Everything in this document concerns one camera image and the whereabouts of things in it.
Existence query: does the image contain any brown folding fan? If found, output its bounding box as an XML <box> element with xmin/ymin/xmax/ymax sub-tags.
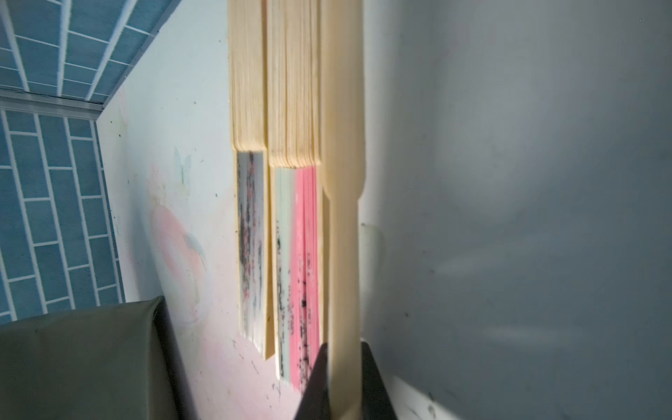
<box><xmin>320</xmin><ymin>1</ymin><xmax>366</xmax><ymax>419</ymax></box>

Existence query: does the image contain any black patterned bamboo folding fan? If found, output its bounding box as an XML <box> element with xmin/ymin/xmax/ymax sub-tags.
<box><xmin>227</xmin><ymin>1</ymin><xmax>275</xmax><ymax>359</ymax></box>

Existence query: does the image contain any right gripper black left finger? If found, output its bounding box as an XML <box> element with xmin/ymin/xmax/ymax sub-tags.
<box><xmin>294</xmin><ymin>343</ymin><xmax>331</xmax><ymax>420</ymax></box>

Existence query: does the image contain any pink folding fan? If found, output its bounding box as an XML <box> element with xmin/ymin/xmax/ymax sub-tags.
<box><xmin>266</xmin><ymin>1</ymin><xmax>320</xmax><ymax>392</ymax></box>

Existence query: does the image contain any olive green canvas tote bag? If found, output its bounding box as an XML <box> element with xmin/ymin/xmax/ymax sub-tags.
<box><xmin>1</xmin><ymin>297</ymin><xmax>184</xmax><ymax>419</ymax></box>

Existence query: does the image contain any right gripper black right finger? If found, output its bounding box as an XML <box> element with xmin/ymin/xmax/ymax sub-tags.
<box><xmin>362</xmin><ymin>341</ymin><xmax>397</xmax><ymax>420</ymax></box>

